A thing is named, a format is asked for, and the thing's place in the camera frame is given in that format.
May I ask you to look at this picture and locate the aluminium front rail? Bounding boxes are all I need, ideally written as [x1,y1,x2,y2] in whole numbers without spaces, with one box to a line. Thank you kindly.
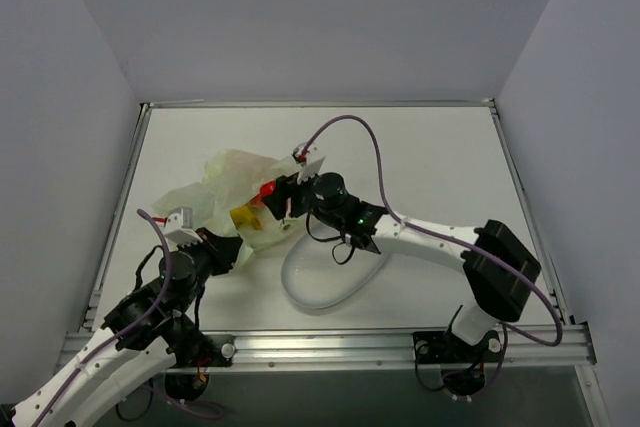
[59,324,596,376]

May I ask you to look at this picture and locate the orange fake mango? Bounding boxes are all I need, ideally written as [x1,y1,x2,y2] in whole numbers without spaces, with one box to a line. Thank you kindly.
[249,195,264,208]

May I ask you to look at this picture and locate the purple cable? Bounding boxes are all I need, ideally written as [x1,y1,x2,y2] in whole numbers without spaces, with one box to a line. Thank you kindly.
[29,208,226,427]
[299,115,564,347]

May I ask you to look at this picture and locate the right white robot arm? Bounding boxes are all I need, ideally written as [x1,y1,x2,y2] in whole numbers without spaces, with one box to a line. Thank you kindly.
[258,173,541,360]

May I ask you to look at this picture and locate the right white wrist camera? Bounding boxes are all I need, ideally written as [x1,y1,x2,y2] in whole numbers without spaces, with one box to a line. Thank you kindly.
[292,143,325,185]

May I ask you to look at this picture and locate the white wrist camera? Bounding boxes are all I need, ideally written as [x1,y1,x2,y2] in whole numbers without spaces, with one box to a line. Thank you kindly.
[163,207,201,248]
[292,143,325,185]

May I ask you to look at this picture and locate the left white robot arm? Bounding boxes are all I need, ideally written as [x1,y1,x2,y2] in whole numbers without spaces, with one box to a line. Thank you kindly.
[1,228,243,426]

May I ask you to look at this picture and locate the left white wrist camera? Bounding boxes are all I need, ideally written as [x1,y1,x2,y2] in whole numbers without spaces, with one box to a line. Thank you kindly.
[163,207,201,248]

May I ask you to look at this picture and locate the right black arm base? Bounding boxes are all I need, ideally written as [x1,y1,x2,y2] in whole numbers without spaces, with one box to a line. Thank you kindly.
[412,306,509,403]

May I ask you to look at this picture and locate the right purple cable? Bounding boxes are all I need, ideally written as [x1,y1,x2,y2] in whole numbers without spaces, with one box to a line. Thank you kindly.
[299,115,564,347]

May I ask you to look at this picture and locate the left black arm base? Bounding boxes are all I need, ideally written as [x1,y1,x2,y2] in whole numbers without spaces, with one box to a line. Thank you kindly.
[163,334,236,401]

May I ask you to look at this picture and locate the yellow fake banana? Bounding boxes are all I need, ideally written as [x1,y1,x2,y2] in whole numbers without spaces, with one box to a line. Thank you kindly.
[229,204,263,231]

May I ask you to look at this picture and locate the red watermelon slice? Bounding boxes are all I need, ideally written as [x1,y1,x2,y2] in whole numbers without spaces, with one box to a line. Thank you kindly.
[258,180,277,198]

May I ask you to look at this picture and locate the white oval plate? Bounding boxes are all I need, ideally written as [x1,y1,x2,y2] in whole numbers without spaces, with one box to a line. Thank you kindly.
[280,236,388,310]

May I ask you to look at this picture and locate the pale green plastic bag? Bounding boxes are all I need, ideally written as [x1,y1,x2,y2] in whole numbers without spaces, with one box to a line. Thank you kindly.
[152,149,304,268]

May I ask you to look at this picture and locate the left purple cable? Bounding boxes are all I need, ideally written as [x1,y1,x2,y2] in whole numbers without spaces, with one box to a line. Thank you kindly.
[29,208,226,427]

